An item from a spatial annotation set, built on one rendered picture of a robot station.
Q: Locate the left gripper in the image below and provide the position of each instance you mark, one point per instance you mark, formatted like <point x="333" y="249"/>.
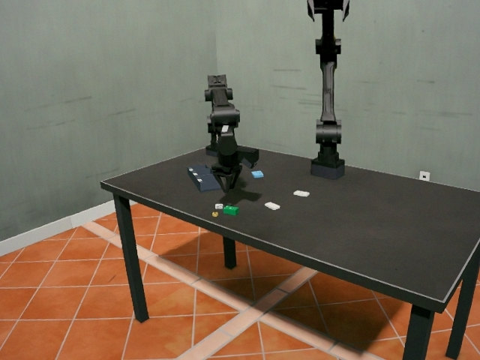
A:
<point x="323" y="7"/>

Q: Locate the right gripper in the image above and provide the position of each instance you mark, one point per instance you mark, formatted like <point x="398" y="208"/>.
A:
<point x="227" y="172"/>

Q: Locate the green 9v battery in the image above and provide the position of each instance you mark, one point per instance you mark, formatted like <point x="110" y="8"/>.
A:
<point x="231" y="210"/>

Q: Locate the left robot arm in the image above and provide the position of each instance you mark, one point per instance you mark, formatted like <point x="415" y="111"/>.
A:
<point x="328" y="129"/>

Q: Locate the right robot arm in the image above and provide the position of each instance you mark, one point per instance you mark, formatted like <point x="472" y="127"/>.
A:
<point x="223" y="120"/>

